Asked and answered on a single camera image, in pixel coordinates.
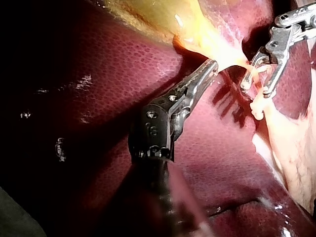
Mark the left arm instrument jaw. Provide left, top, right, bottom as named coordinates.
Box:
left=183, top=62, right=220, bottom=112
left=168, top=58, right=216, bottom=105

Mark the left arm instrument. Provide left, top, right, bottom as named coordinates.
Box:
left=127, top=93, right=193, bottom=163

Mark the right arm instrument jaw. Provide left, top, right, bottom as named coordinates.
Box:
left=240, top=47, right=269, bottom=90
left=262, top=58, right=289, bottom=99

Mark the right arm instrument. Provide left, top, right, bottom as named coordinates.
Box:
left=265, top=0, right=316, bottom=65

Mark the dark red liver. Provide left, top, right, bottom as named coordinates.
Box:
left=0, top=0, right=316, bottom=237

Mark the pale fatty tissue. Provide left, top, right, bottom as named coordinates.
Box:
left=248, top=93, right=316, bottom=216

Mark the gallbladder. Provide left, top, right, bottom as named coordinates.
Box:
left=103, top=0, right=248, bottom=73

